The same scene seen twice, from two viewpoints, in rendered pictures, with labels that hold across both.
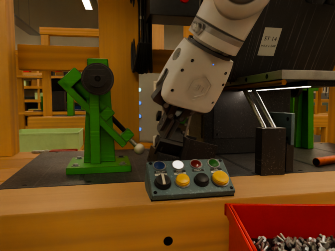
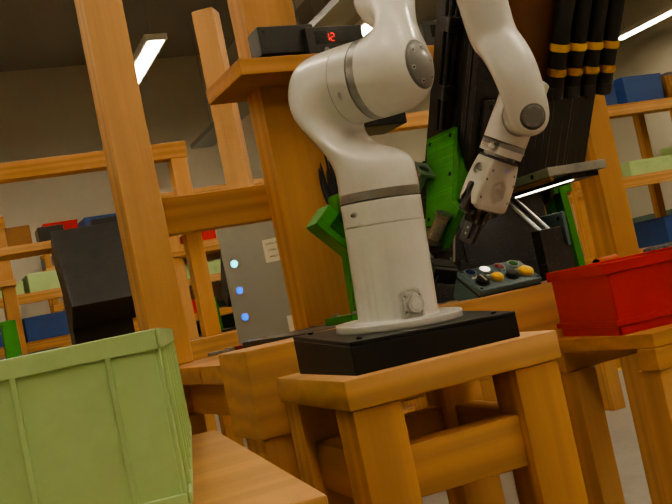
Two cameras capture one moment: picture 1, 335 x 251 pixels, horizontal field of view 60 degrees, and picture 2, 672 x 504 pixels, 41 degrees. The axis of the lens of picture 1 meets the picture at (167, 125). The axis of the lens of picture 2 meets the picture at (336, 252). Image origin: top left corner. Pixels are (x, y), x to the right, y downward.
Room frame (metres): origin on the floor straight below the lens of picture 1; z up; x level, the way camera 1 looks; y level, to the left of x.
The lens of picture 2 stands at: (-1.12, 0.71, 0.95)
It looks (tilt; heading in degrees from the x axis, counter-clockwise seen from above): 3 degrees up; 345
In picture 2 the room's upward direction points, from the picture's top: 12 degrees counter-clockwise
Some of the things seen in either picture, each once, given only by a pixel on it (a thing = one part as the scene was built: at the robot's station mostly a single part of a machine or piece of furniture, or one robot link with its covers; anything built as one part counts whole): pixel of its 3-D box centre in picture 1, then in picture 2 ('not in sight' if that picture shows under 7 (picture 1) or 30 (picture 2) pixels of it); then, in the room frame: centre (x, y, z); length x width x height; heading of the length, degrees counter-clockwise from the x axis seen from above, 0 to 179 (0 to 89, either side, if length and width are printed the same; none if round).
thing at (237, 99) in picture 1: (236, 100); (477, 222); (1.02, -0.24, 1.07); 0.30 x 0.18 x 0.34; 102
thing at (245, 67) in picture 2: not in sight; (381, 70); (1.12, -0.11, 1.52); 0.90 x 0.25 x 0.04; 102
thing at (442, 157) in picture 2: not in sight; (452, 176); (0.78, -0.10, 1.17); 0.13 x 0.12 x 0.20; 102
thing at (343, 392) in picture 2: not in sight; (409, 368); (0.17, 0.29, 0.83); 0.32 x 0.32 x 0.04; 5
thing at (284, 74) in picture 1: (265, 83); (521, 188); (0.78, -0.26, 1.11); 0.39 x 0.16 x 0.03; 12
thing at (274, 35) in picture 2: not in sight; (282, 43); (1.02, 0.17, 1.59); 0.15 x 0.07 x 0.07; 102
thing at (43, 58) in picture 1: (188, 62); (384, 185); (1.22, -0.09, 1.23); 1.30 x 0.05 x 0.09; 102
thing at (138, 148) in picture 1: (133, 143); not in sight; (0.75, 0.09, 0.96); 0.06 x 0.03 x 0.06; 102
